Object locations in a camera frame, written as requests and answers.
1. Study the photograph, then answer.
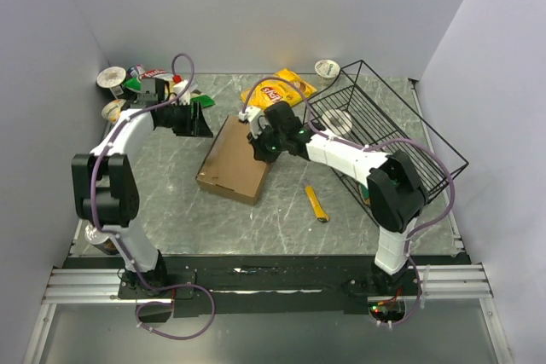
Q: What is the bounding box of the blue white cup behind bag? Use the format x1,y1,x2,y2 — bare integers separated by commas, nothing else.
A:
126,64,145,79

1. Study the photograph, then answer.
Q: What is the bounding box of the yogurt cup at back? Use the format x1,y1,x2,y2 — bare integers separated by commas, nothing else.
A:
314,59,340,87

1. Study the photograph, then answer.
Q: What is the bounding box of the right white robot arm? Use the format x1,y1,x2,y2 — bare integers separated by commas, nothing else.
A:
238,101,427,295

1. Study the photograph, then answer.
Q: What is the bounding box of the green snack pack in basket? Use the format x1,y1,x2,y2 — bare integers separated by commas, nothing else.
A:
358,183,370,209

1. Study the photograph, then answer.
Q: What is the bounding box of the yogurt cup upright corner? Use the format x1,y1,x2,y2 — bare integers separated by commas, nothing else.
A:
96,66,126,99

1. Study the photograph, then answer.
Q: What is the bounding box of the yogurt cup yellow label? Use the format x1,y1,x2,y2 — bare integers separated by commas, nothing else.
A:
101,99,126,124

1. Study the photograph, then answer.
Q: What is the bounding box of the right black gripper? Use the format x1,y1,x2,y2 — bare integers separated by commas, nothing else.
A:
248,122,287,165

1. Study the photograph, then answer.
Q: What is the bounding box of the purple cable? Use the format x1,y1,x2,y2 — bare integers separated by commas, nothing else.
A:
241,76,456,327
90,52,217,339

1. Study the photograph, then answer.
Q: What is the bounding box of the brown cardboard express box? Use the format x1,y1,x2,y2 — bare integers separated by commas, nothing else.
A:
195,116,270,205

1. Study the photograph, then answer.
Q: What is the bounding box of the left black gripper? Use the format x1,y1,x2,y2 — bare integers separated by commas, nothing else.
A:
159,100,213,138

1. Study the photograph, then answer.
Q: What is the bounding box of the yellow utility knife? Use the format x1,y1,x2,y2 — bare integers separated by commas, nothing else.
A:
305,185,329,222

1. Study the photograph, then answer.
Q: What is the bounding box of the brown can at edge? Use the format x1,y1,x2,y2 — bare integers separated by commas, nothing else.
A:
84,224,119,256

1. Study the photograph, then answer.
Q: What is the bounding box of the black wire basket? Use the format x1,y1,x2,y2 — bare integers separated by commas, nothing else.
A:
304,60,468,226

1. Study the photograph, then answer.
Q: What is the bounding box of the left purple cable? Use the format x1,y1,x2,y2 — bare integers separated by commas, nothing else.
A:
90,52,217,339

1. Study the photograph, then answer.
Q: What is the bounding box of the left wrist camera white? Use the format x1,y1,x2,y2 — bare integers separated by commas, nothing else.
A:
169,75,197,106

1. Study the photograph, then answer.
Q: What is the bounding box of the yellow chips bag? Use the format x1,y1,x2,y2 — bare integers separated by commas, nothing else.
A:
248,68,317,110

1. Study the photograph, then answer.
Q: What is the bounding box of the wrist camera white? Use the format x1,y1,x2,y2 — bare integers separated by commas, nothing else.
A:
169,75,197,106
238,106,263,134

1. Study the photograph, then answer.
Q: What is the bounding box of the cup inside wire basket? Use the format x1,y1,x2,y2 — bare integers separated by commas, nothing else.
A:
320,109,353,137

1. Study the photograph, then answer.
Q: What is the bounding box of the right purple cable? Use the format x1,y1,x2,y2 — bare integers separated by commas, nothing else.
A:
241,76,456,327

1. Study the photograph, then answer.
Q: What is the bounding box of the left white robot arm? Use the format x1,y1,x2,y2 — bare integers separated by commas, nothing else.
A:
71,75,213,298

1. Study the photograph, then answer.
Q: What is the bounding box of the aluminium rail frame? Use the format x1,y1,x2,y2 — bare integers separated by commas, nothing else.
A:
42,265,493,304

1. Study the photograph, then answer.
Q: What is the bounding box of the green white chips bag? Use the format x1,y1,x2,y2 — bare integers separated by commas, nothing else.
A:
123,65,215,108

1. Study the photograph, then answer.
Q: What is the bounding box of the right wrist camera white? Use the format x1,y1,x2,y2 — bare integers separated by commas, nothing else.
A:
238,106,263,134

